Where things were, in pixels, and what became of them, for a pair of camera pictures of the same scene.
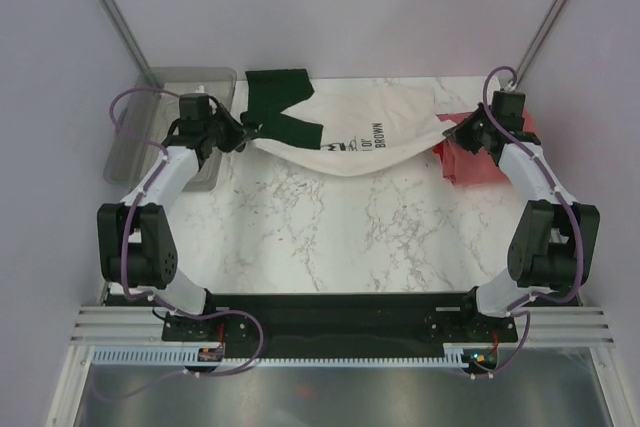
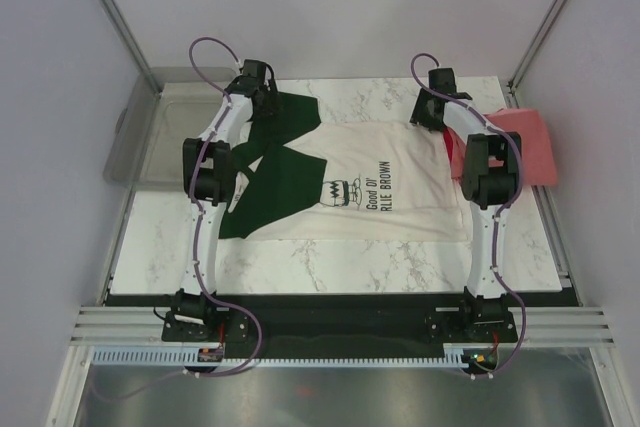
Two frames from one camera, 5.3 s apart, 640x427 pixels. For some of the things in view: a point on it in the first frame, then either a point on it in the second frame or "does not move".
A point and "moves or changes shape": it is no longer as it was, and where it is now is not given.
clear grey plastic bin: x=145 y=116 does not move
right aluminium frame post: x=553 y=13 does not move
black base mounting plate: x=339 y=324 does not move
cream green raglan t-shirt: x=344 y=125 moves or changes shape
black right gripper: x=461 y=132 to x=418 y=114
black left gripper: x=238 y=135 to x=273 y=105
